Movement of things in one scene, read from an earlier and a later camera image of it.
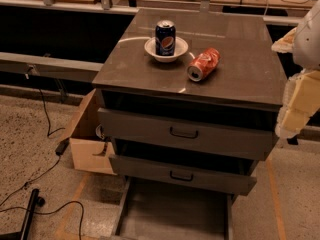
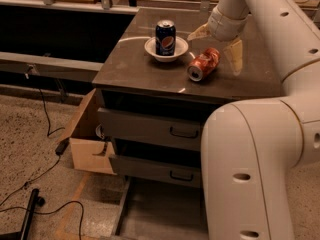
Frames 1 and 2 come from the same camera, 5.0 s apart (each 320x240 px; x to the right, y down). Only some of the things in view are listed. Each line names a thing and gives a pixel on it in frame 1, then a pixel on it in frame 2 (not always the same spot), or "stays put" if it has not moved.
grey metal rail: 50,67 stays put
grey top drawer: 239,136 stays put
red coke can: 203,64 stays put
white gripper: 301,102 to 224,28
